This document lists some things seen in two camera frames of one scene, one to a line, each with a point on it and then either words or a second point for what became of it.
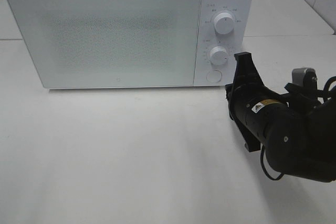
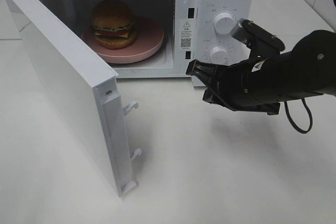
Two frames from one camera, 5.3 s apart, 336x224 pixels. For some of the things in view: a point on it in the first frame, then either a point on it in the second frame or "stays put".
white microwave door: x=111 y=36 to x=87 y=84
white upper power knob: x=223 y=23 stays put
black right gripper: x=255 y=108 to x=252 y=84
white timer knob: x=218 y=55 stays put
